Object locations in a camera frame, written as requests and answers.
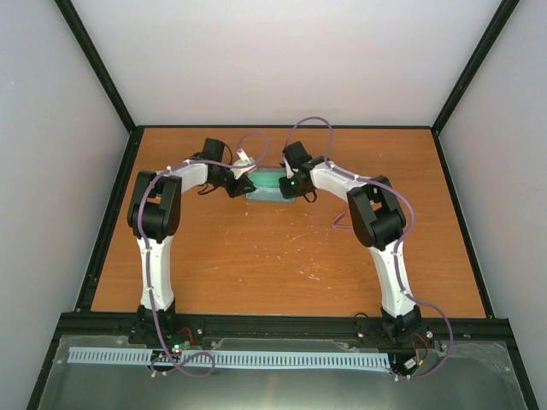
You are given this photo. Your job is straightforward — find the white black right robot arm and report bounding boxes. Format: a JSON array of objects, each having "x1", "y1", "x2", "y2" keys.
[{"x1": 279, "y1": 142, "x2": 421, "y2": 344}]

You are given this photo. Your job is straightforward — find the light blue cleaning cloth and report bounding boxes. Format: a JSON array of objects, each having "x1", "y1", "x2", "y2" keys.
[{"x1": 246, "y1": 187, "x2": 287, "y2": 202}]

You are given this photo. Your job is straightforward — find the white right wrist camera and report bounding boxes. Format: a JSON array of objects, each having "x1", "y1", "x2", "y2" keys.
[{"x1": 279, "y1": 157, "x2": 294, "y2": 179}]

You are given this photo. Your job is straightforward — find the light blue cable duct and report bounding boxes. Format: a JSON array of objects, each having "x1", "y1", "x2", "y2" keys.
[{"x1": 67, "y1": 347, "x2": 390, "y2": 372}]

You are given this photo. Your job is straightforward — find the black enclosure frame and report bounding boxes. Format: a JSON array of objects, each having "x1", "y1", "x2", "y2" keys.
[{"x1": 25, "y1": 0, "x2": 539, "y2": 410}]

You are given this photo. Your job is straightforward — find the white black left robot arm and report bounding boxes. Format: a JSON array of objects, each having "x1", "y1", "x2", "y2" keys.
[{"x1": 127, "y1": 138, "x2": 262, "y2": 344}]

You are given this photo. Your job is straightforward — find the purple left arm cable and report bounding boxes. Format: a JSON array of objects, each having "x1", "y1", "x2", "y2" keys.
[{"x1": 138, "y1": 132, "x2": 270, "y2": 379}]

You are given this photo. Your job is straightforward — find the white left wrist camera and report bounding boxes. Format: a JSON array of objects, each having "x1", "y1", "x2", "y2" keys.
[{"x1": 231, "y1": 148, "x2": 257, "y2": 179}]

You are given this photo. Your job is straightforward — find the pink transparent sunglasses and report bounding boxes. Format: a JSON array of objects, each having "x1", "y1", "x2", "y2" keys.
[{"x1": 332, "y1": 209, "x2": 353, "y2": 229}]

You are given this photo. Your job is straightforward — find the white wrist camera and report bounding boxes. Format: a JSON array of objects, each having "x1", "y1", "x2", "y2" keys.
[
  {"x1": 279, "y1": 157, "x2": 294, "y2": 179},
  {"x1": 231, "y1": 148, "x2": 257, "y2": 179}
]

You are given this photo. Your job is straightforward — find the black mounting rail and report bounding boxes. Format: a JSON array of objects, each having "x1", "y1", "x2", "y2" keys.
[{"x1": 54, "y1": 312, "x2": 514, "y2": 349}]

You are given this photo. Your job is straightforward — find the teal glasses case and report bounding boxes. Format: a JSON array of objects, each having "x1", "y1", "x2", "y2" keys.
[{"x1": 249, "y1": 167, "x2": 295, "y2": 203}]

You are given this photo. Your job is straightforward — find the metal front plate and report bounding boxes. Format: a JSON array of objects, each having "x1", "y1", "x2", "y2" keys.
[{"x1": 38, "y1": 337, "x2": 526, "y2": 409}]

